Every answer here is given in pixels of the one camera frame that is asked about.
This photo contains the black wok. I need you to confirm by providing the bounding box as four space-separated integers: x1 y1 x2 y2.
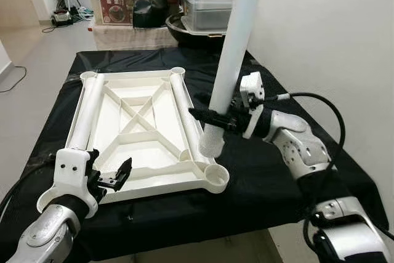
165 14 228 48

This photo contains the black table cloth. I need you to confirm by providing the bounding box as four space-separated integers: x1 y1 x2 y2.
0 47 382 261

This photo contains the clear plastic lidded container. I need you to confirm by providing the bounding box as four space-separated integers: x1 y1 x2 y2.
180 0 238 34

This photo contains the beige cloth covered bench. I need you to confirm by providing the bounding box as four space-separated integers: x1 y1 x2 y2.
91 20 179 51

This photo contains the grey vacuum cleaner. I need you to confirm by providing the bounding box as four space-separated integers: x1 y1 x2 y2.
50 4 78 28

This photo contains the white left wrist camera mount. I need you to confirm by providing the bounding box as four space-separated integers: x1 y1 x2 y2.
37 146 99 219

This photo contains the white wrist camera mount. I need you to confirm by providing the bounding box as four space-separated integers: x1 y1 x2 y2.
37 146 99 219
239 72 267 140

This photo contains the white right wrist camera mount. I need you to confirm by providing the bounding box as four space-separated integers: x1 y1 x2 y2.
239 72 267 140

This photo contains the black floor cable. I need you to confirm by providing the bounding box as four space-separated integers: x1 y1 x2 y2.
0 66 28 94

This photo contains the tangled floor cable bundle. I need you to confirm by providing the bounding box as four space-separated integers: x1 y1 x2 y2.
73 6 96 22

